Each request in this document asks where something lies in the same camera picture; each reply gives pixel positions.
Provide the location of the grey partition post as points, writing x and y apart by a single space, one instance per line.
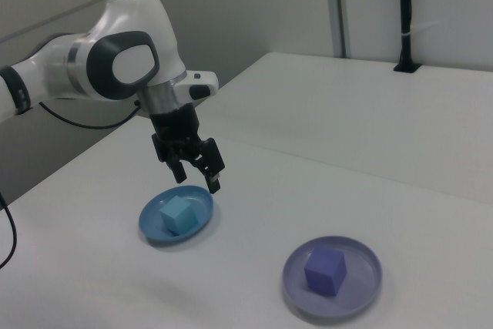
341 9

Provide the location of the blue plate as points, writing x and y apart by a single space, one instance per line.
154 221

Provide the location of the teal cube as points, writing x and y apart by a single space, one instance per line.
179 217

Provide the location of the lilac purple plate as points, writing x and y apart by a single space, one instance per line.
362 279

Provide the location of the purple cube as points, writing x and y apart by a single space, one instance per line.
325 273

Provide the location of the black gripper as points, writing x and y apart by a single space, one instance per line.
175 125

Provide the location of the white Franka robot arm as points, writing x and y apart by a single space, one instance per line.
131 21

